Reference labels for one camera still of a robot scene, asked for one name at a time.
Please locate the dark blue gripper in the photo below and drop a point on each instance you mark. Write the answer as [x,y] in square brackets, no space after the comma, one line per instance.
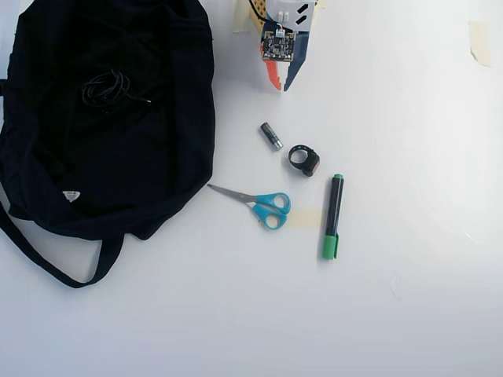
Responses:
[295,70]

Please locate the white yellow robot arm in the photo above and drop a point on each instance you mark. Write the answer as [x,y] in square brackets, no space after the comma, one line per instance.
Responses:
[287,6]

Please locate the black fabric bag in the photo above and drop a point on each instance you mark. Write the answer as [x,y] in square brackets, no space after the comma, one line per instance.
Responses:
[98,157]

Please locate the small dark cylindrical battery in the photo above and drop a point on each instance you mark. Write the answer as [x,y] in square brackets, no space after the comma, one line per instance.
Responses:
[271,136]

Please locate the beige masking tape piece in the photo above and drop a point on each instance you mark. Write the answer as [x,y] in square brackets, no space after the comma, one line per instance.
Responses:
[480,43]
[239,19]
[306,219]

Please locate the green capped marker pen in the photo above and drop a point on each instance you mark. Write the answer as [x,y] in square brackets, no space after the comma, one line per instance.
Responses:
[333,212]

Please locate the bare camera circuit board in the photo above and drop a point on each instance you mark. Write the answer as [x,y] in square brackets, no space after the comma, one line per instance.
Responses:
[279,46]

